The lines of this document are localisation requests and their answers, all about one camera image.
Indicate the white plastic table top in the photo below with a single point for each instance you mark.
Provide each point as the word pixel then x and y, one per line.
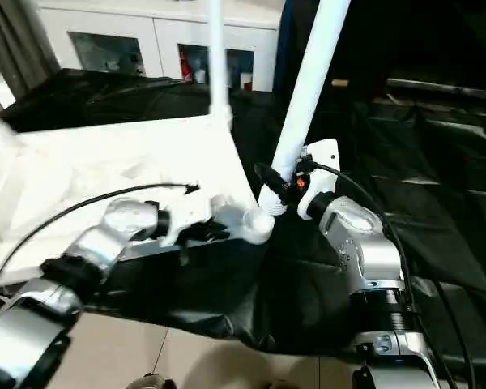
pixel 105 150

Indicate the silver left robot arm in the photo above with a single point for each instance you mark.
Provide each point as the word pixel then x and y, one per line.
pixel 105 235

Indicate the black mat cover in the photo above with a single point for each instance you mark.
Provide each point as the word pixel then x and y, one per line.
pixel 429 182

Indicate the white cabinet with glass doors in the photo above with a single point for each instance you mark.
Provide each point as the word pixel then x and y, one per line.
pixel 166 20

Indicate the grey metal rod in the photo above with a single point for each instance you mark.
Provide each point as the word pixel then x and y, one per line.
pixel 445 88

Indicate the black case with gold label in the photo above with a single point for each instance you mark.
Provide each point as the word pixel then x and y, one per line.
pixel 348 40

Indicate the grey curtain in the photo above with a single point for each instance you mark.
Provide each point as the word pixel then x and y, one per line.
pixel 20 44

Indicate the dark robot foot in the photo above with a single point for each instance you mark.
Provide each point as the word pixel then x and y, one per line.
pixel 152 381
pixel 285 385

